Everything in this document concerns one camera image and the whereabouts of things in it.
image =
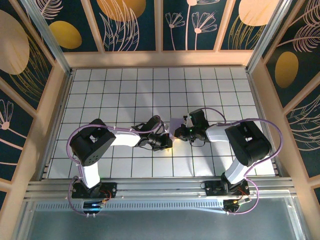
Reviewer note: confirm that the light purple paper sheet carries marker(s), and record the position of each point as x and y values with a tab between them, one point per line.
176	123

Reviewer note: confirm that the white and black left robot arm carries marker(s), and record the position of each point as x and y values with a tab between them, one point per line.
125	138

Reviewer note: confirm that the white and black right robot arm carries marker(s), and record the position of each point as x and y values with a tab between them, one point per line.
217	133

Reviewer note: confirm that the grey metal sheet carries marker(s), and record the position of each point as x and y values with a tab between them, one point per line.
160	225

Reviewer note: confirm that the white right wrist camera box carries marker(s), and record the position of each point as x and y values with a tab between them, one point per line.
188	122

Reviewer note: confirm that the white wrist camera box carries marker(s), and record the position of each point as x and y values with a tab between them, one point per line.
188	122
165	128

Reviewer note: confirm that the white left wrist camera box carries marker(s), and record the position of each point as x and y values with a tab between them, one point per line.
165	128

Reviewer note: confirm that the aluminium mounting rail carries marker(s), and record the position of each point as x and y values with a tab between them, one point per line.
160	186

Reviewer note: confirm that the aluminium side rail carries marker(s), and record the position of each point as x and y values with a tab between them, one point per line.
57	125
258	100

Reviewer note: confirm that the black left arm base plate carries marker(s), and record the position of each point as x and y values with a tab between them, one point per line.
110	190

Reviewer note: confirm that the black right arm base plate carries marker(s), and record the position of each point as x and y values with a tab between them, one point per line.
212	188

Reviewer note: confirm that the teal wall panel pink flowers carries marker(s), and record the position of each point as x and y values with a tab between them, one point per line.
207	42

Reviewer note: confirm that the teal wall panel orange circle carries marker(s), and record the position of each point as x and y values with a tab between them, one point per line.
147	30

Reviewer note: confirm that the aluminium frame post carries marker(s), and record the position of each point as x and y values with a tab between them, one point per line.
52	42
267	37

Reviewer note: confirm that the teal wall panel cream circle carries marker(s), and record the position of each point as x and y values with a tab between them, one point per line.
232	15

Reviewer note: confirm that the teal wall panel leaf outlines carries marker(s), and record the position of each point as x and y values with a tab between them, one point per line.
310	155

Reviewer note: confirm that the teal wall panel yellow oval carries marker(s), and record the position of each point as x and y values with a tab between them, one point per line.
82	15
307	75

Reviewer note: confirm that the teal wall panel white flower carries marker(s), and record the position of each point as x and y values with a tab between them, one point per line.
15	155

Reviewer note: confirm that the teal wall panel cream disc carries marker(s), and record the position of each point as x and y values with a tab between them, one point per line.
15	82

